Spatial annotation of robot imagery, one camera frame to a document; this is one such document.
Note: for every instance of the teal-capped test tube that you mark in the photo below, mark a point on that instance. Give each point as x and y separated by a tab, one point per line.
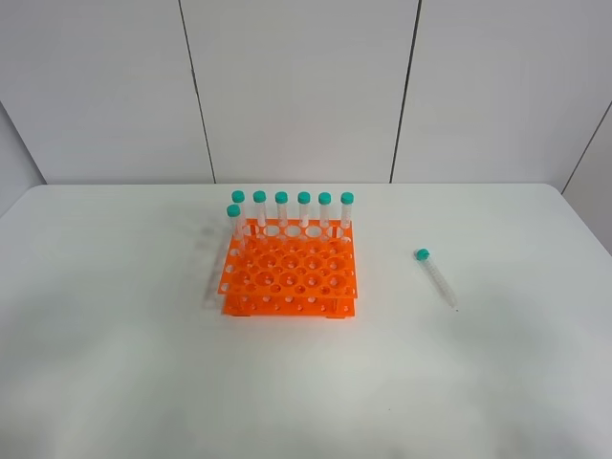
424	258

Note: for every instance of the orange test tube rack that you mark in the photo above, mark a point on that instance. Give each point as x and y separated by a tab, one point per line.
290	271

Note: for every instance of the second row left tube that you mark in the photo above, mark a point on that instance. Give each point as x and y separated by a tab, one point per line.
238	237

